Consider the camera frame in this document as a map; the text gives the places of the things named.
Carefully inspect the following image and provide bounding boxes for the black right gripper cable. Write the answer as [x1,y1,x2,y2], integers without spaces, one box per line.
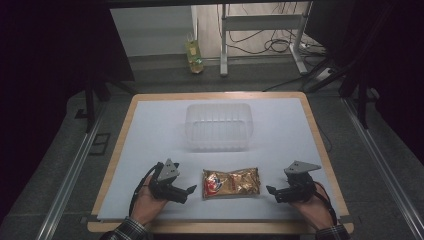
[312,180,338,225]

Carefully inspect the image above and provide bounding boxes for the white table mat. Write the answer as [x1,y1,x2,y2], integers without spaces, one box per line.
[97,97,342,222]

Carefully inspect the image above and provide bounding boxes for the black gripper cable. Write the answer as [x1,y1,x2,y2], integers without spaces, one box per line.
[128,164,160,218]
[312,180,338,225]

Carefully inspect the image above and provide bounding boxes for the black metal stand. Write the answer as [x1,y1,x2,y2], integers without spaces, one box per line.
[339,64,382,130]
[74,74,138,134]

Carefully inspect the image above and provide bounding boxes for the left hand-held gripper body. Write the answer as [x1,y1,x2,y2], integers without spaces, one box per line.
[148,158,188,204]

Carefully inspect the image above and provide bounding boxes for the white metal desk frame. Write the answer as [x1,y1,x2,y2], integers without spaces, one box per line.
[219,1,314,78]

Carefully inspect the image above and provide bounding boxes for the person's right hand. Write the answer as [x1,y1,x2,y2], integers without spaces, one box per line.
[289,182,335,232]

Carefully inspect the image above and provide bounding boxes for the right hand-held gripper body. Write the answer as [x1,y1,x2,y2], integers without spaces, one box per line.
[275,160,317,204]

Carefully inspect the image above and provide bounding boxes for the aluminium floor rail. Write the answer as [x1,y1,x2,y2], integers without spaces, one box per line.
[342,97,424,240]
[34,108,108,240]

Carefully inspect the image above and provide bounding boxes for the thin black floor cable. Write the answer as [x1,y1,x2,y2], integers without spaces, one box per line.
[315,122,334,154]

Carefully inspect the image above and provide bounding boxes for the black floor cables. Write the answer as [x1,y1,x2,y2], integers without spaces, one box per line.
[216,2,328,59]

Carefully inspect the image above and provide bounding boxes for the person's left hand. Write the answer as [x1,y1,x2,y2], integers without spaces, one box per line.
[131,175,170,227]

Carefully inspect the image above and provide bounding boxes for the clear plastic container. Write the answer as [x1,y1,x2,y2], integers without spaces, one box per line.
[184,102,255,153]

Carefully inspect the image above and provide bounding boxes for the gold snack packet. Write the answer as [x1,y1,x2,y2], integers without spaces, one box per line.
[201,166,261,200]

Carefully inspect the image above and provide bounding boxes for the yellow bottle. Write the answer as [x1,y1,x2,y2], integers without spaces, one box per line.
[184,31,205,75]

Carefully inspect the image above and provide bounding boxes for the white power strip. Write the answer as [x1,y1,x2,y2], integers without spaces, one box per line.
[302,67,335,90]

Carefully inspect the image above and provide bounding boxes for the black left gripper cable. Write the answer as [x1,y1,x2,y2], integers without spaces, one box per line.
[128,164,160,218]

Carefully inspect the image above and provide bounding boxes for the dark curtain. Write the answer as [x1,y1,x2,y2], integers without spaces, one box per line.
[303,0,424,166]
[0,0,136,221]

